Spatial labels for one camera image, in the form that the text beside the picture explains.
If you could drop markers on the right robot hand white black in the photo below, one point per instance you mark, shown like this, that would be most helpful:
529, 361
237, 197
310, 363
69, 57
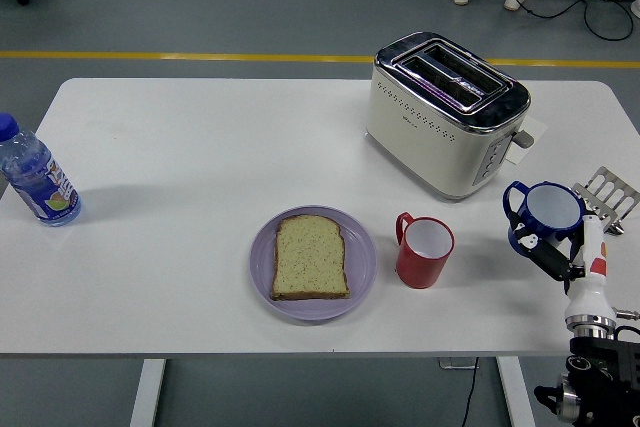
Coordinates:
590, 292

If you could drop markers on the blue cup white inside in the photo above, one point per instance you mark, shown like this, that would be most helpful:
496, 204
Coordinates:
550, 207

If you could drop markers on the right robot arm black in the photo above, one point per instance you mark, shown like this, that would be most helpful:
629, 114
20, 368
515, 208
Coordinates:
600, 362

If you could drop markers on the red cup white inside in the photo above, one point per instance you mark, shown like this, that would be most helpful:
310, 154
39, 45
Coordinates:
420, 272

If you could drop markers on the bread slice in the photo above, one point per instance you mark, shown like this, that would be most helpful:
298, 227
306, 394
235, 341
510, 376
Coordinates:
310, 257

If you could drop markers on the metal toast rack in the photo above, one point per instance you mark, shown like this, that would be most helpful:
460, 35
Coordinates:
600, 176

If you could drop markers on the white table leg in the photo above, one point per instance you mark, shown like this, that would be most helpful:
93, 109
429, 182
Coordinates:
147, 392
515, 392

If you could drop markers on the cream chrome toaster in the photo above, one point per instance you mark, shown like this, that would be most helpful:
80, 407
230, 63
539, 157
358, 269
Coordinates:
425, 147

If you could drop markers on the purple plate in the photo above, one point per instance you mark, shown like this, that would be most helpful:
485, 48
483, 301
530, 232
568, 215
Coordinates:
360, 257

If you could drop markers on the water bottle blue cap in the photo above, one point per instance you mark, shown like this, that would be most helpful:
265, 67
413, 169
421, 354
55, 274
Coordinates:
35, 177

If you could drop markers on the grey under-table bracket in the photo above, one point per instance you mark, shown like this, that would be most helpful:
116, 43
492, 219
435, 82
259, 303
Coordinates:
452, 363

